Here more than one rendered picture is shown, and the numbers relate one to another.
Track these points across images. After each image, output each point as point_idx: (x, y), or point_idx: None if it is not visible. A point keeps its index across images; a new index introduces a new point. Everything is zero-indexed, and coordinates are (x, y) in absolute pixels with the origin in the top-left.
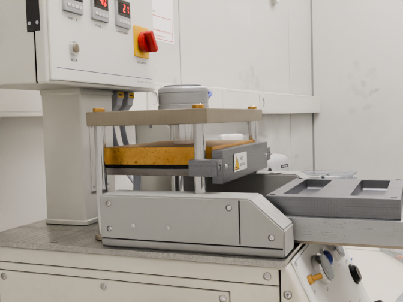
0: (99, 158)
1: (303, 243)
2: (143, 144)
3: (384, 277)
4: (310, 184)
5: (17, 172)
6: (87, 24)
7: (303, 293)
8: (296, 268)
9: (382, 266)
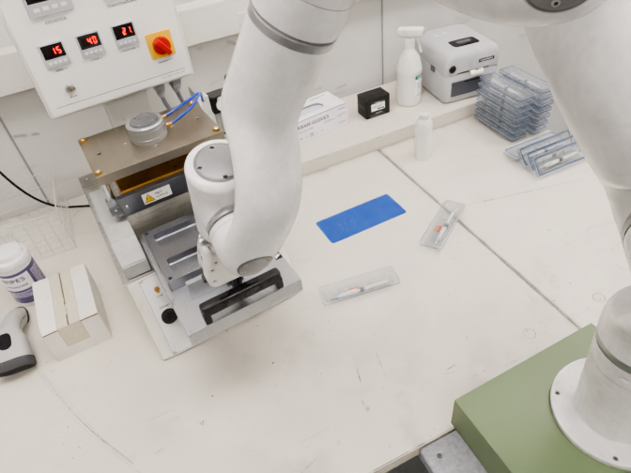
0: None
1: None
2: None
3: (383, 249)
4: None
5: (167, 88)
6: (80, 65)
7: (140, 298)
8: (140, 284)
9: (408, 234)
